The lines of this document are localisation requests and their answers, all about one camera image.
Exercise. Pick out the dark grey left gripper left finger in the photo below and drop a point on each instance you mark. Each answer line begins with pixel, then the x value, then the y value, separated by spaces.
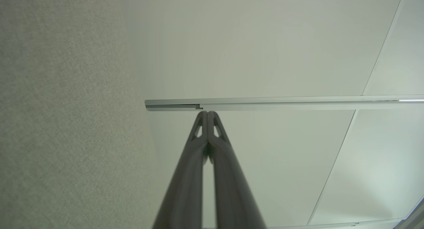
pixel 185 182

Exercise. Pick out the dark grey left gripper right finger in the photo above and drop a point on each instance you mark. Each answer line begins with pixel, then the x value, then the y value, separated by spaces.
pixel 232 189

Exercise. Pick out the silver aluminium rail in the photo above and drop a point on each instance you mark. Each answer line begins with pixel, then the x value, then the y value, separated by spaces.
pixel 281 103

